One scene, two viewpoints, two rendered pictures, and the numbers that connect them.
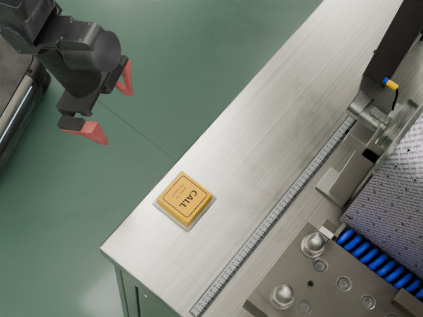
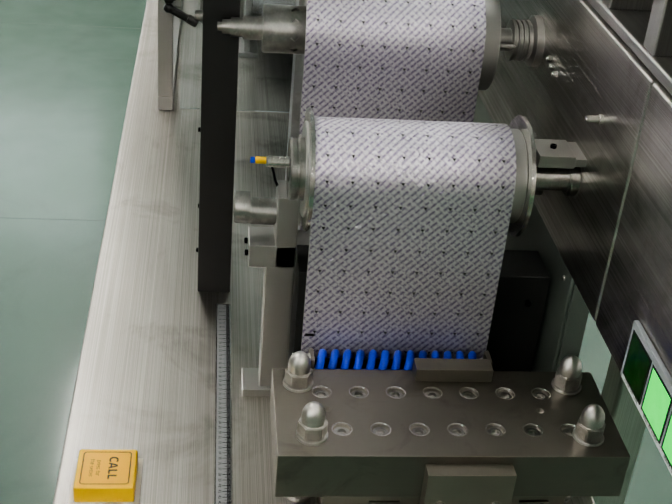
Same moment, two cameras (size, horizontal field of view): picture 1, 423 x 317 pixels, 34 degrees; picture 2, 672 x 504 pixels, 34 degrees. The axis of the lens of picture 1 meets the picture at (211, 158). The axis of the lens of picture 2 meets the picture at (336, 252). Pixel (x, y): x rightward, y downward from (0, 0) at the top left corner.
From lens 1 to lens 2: 0.72 m
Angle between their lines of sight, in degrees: 42
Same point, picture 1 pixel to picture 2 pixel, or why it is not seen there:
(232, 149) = (118, 412)
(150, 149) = not seen: outside the picture
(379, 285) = (392, 376)
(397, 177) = (334, 195)
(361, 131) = (260, 239)
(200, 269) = not seen: outside the picture
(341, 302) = (372, 406)
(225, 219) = (172, 472)
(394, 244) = (374, 322)
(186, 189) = (101, 460)
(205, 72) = not seen: outside the picture
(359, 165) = (278, 294)
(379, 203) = (333, 265)
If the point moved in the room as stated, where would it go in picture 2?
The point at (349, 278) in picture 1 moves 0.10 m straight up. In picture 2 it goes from (359, 385) to (367, 316)
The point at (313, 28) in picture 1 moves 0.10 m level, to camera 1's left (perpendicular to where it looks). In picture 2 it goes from (110, 282) to (48, 298)
